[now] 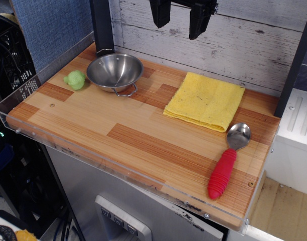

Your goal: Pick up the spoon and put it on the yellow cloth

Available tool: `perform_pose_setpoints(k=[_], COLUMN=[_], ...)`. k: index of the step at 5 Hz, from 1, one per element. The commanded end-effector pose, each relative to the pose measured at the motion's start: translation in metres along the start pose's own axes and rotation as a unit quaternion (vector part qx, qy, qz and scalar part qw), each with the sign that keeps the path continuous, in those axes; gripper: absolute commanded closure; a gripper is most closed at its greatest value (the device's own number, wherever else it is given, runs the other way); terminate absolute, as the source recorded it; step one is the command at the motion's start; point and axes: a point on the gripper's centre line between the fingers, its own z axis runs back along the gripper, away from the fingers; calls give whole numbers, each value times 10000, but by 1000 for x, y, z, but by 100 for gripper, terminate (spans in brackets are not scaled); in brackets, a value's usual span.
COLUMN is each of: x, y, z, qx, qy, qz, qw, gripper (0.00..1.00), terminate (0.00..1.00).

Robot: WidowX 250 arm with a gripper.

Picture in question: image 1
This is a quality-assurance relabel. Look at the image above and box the white toy sink unit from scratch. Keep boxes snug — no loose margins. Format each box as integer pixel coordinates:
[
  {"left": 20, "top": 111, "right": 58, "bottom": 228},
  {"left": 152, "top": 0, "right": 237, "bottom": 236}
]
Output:
[{"left": 264, "top": 89, "right": 307, "bottom": 194}]

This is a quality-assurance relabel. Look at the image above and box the black plastic crate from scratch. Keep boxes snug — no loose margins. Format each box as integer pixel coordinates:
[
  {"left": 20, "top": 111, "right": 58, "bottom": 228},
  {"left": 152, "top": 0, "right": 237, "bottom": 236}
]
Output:
[{"left": 0, "top": 13, "right": 36, "bottom": 94}]

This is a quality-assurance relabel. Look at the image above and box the clear acrylic table guard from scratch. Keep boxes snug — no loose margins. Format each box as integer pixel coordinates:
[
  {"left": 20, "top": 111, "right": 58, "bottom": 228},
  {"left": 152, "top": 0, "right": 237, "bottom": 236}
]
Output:
[{"left": 0, "top": 72, "right": 279, "bottom": 230}]

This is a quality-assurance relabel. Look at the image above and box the green toy figure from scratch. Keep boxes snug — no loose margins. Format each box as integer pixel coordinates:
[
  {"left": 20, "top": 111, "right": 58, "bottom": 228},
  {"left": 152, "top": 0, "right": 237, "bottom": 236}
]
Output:
[{"left": 63, "top": 70, "right": 86, "bottom": 90}]

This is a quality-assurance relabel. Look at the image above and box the red handled metal spoon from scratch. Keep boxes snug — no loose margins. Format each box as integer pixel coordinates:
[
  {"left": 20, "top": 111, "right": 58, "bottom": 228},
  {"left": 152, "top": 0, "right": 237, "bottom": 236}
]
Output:
[{"left": 207, "top": 123, "right": 251, "bottom": 199}]

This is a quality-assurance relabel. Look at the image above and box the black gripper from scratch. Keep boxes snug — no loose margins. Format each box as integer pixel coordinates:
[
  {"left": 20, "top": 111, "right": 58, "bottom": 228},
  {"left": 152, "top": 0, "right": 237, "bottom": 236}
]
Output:
[{"left": 149, "top": 0, "right": 218, "bottom": 40}]

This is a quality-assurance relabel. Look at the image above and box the black left support post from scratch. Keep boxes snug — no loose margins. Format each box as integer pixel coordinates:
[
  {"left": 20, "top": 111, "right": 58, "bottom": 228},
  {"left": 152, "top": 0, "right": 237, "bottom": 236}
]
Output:
[{"left": 89, "top": 0, "right": 115, "bottom": 57}]

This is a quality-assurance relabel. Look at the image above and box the stainless steel bowl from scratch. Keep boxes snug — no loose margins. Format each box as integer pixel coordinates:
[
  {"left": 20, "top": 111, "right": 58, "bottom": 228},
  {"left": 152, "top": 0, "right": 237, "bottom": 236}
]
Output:
[{"left": 87, "top": 53, "right": 144, "bottom": 97}]

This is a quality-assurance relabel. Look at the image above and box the black support post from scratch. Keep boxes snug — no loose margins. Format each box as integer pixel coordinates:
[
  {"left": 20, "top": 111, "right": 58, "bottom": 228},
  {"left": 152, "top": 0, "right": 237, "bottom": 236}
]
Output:
[
  {"left": 273, "top": 0, "right": 307, "bottom": 118},
  {"left": 89, "top": 0, "right": 115, "bottom": 57}
]

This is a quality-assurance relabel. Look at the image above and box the black right support post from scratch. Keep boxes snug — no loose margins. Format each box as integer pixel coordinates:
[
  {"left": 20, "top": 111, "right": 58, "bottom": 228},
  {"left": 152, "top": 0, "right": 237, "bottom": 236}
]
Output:
[{"left": 273, "top": 0, "right": 307, "bottom": 118}]

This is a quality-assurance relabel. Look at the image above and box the yellow folded cloth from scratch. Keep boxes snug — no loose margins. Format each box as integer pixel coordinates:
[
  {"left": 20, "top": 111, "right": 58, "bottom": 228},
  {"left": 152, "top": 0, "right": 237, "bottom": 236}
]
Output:
[{"left": 163, "top": 72, "right": 245, "bottom": 133}]

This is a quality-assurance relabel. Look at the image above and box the yellow object bottom left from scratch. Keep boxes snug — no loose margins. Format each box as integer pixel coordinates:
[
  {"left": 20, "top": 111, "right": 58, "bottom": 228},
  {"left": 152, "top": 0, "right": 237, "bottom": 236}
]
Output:
[{"left": 15, "top": 229, "right": 38, "bottom": 241}]

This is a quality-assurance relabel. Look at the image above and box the silver toy fridge cabinet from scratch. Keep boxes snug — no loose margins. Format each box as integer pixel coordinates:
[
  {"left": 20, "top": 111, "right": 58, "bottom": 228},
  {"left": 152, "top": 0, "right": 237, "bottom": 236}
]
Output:
[{"left": 46, "top": 147, "right": 228, "bottom": 240}]

